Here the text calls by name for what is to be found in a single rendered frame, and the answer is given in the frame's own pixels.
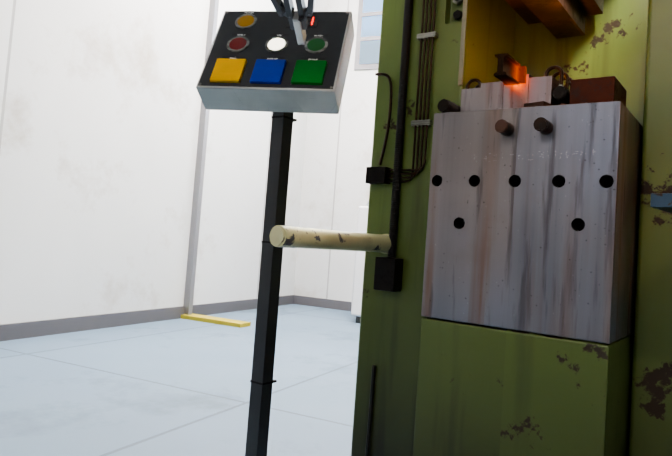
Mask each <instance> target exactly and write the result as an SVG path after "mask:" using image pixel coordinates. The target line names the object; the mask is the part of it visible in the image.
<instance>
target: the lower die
mask: <svg viewBox="0 0 672 456"><path fill-rule="evenodd" d="M558 85H559V81H558V80H556V79H555V78H554V77H553V76H542V77H532V76H531V75H530V74H526V83H522V84H518V85H504V84H503V82H502V81H499V82H488V83H481V88H471V89H462V91H461V107H460V112H461V111H476V110H491V109H506V108H521V107H524V104H525V103H533V102H540V101H545V102H547V103H550V104H551V105H560V104H561V103H559V102H558V101H557V100H556V99H554V97H553V94H552V92H553V90H554V88H556V87H558Z"/></svg>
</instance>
